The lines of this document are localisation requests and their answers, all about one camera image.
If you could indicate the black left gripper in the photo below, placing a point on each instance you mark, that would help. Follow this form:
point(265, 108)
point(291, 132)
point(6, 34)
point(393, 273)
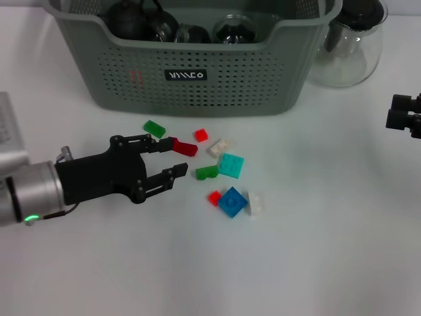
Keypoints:
point(98, 174)

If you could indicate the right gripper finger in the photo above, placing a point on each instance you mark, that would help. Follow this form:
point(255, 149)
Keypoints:
point(401, 102)
point(396, 119)

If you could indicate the translucent green brick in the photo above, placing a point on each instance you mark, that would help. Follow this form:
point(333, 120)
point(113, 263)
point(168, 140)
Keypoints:
point(154, 128)

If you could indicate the green studded toy brick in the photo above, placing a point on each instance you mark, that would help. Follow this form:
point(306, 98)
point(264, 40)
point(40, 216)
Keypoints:
point(205, 173)

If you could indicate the glass teacup with black holder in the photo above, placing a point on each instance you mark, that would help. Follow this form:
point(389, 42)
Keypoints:
point(234, 33)
point(197, 34)
point(164, 24)

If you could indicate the grey-green perforated storage bin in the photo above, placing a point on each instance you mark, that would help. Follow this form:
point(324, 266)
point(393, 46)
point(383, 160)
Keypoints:
point(230, 92)

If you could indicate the dark red long brick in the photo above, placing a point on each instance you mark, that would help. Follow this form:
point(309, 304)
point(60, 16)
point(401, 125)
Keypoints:
point(185, 148)

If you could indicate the small red toy brick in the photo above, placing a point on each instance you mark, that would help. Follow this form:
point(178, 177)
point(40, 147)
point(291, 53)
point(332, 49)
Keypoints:
point(201, 135)
point(213, 197)

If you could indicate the white toy brick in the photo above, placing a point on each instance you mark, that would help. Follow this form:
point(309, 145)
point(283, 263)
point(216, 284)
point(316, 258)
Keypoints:
point(256, 203)
point(219, 147)

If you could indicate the teal square toy plate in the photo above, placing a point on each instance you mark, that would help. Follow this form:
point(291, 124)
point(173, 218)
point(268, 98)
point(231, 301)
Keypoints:
point(231, 165)

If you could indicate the glass carafe with black lid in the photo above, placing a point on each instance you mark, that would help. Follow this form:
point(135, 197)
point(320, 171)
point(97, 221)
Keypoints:
point(348, 66)

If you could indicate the blue square toy plate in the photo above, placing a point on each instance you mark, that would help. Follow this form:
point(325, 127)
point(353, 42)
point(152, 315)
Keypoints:
point(233, 202)

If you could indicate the dark clay teapot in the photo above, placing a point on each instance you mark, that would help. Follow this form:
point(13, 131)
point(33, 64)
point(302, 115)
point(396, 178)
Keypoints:
point(126, 19)

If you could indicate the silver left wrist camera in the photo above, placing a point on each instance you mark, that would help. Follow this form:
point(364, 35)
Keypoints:
point(10, 131)

